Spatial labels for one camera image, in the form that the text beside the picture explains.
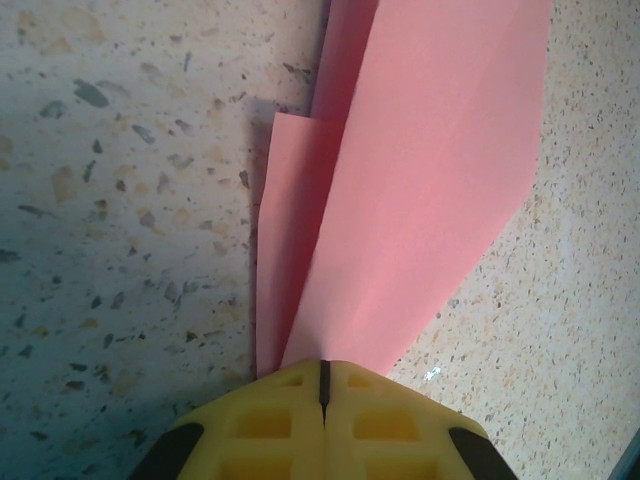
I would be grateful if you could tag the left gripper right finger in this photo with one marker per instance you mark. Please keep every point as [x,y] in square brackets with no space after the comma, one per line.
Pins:
[400,435]

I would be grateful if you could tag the blue table border frame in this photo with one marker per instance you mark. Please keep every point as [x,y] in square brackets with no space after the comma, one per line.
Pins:
[632,470]

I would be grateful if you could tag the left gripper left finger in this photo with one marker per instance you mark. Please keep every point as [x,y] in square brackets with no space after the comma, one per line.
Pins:
[250,435]

